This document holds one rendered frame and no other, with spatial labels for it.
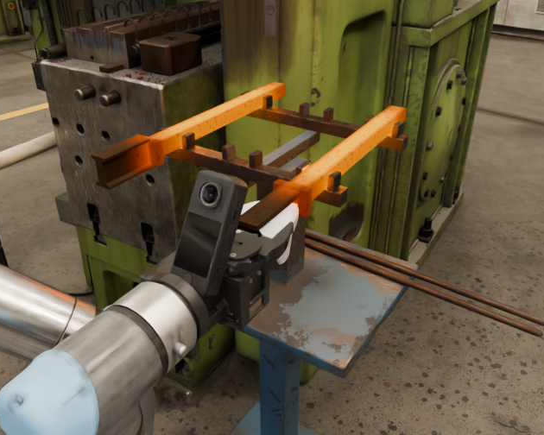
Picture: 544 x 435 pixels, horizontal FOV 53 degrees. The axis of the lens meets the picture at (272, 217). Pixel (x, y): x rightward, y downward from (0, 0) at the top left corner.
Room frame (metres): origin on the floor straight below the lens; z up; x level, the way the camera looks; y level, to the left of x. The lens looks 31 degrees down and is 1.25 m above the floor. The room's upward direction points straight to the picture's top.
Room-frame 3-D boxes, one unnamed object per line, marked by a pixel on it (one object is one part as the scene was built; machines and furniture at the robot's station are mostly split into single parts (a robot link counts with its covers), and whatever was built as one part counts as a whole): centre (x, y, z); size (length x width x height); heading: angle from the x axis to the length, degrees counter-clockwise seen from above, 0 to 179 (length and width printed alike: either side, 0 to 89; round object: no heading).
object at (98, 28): (1.44, 0.28, 0.99); 0.42 x 0.05 x 0.01; 149
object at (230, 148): (0.78, -0.02, 0.94); 0.23 x 0.06 x 0.02; 147
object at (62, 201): (1.56, 0.65, 0.36); 0.09 x 0.07 x 0.12; 59
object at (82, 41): (1.45, 0.30, 0.96); 0.42 x 0.20 x 0.09; 149
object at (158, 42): (1.23, 0.22, 0.95); 0.12 x 0.08 x 0.06; 149
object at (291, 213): (0.51, -0.01, 0.92); 0.09 x 0.03 x 0.06; 145
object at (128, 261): (1.43, 0.25, 0.23); 0.55 x 0.37 x 0.47; 149
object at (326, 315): (0.78, -0.02, 0.67); 0.40 x 0.30 x 0.02; 57
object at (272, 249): (0.47, 0.01, 0.94); 0.09 x 0.05 x 0.02; 145
